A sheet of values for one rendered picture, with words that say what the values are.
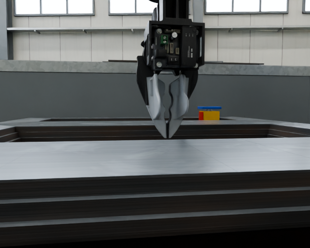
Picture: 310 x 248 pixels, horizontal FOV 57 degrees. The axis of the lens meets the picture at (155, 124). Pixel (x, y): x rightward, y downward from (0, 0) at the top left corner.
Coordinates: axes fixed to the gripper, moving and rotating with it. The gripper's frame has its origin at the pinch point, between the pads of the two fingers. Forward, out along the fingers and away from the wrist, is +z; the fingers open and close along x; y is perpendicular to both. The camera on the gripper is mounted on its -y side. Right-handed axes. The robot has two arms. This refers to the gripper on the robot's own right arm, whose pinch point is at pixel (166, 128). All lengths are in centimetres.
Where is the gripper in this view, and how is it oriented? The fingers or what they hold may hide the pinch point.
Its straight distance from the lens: 43.1
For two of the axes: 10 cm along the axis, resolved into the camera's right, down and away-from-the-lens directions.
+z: 0.0, 10.0, 0.7
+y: 1.4, 0.7, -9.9
